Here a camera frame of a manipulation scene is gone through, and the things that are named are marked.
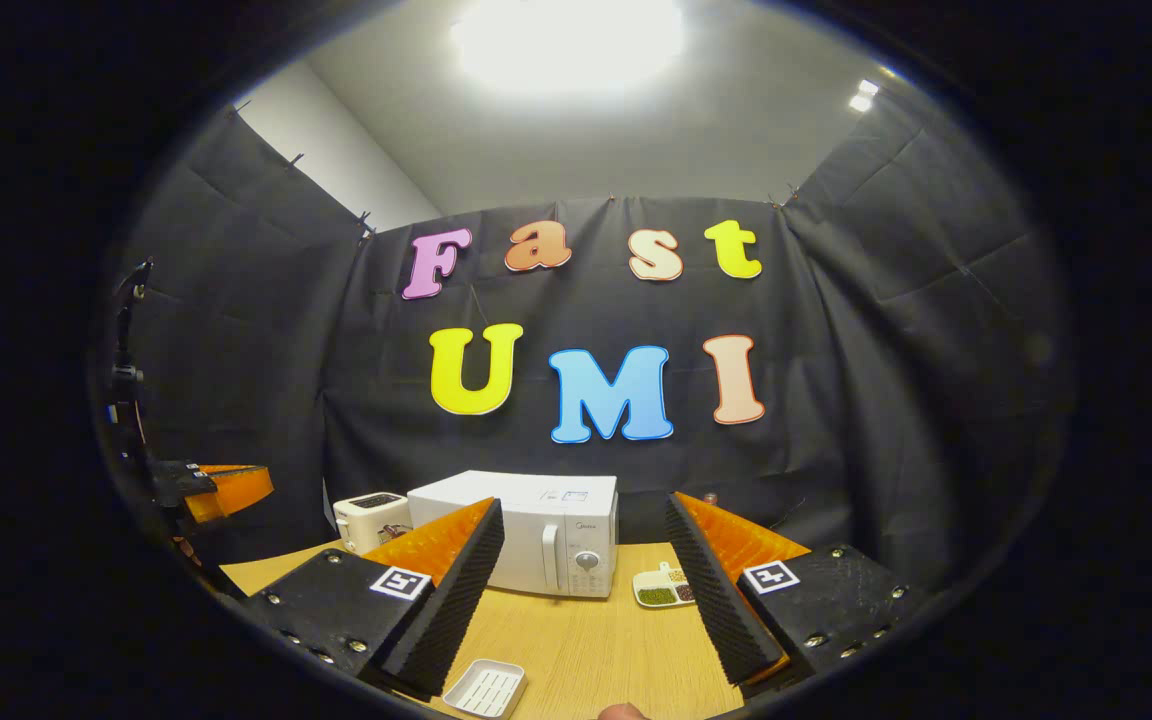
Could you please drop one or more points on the small white ribbed tray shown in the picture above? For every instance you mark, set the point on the small white ribbed tray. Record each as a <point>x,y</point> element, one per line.
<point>484,688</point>

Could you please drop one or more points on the black stand pole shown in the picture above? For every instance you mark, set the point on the black stand pole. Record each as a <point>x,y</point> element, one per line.
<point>124,380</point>

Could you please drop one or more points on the white toaster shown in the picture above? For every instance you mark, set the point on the white toaster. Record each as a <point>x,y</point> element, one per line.
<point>366,520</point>

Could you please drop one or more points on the large ceiling light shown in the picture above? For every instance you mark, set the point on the large ceiling light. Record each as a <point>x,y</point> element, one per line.
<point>566,45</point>

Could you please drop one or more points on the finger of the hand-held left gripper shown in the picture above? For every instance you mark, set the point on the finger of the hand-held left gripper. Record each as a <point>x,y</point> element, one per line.
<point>236,490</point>

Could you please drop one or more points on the white microwave oven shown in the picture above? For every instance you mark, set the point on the white microwave oven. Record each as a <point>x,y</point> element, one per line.
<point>546,520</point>

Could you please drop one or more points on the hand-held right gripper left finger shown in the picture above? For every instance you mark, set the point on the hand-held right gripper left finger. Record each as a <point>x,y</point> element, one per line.
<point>451,600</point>

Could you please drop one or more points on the white divided dish with grains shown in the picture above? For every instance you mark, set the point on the white divided dish with grains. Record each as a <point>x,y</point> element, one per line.
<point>658,590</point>

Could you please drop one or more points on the black backdrop cloth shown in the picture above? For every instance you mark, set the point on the black backdrop cloth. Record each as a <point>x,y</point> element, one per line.
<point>886,350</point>

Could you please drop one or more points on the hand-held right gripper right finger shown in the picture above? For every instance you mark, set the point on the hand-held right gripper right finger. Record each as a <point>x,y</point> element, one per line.
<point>721,610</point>

